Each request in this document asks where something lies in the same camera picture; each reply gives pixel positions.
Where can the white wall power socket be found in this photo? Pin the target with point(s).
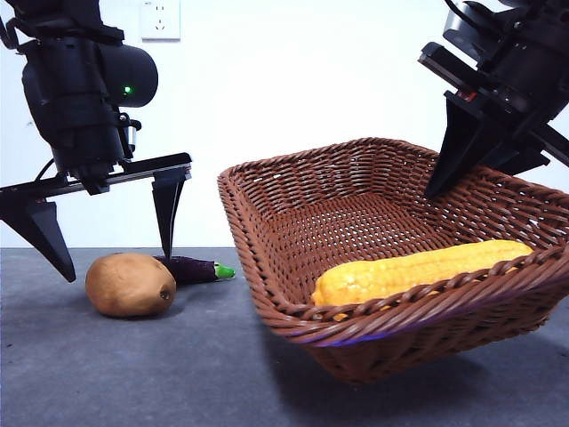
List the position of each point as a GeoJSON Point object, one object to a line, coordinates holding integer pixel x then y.
{"type": "Point", "coordinates": [161, 20]}

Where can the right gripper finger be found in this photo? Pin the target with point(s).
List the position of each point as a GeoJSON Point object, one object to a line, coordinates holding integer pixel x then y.
{"type": "Point", "coordinates": [467, 138]}
{"type": "Point", "coordinates": [515, 162]}

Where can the brown woven wicker basket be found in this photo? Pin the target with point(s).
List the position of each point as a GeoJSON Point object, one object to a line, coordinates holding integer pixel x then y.
{"type": "Point", "coordinates": [355, 222]}

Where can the purple eggplant with green stem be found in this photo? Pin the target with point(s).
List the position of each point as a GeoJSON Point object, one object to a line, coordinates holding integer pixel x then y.
{"type": "Point", "coordinates": [195, 270]}

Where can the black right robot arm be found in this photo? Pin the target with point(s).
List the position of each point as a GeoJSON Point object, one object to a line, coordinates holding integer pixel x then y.
{"type": "Point", "coordinates": [533, 66]}

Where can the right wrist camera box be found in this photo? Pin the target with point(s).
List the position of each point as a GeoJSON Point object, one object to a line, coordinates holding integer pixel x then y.
{"type": "Point", "coordinates": [449, 64]}

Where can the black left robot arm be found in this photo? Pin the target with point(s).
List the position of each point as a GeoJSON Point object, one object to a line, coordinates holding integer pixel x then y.
{"type": "Point", "coordinates": [66, 89]}

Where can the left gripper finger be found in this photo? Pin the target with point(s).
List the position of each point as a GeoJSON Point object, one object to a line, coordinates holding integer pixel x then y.
{"type": "Point", "coordinates": [165, 209]}
{"type": "Point", "coordinates": [40, 231]}

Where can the yellow corn cob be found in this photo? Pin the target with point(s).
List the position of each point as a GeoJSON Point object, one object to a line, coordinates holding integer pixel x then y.
{"type": "Point", "coordinates": [422, 269]}

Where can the brown potato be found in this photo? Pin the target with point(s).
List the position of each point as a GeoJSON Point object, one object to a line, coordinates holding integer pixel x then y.
{"type": "Point", "coordinates": [129, 284]}

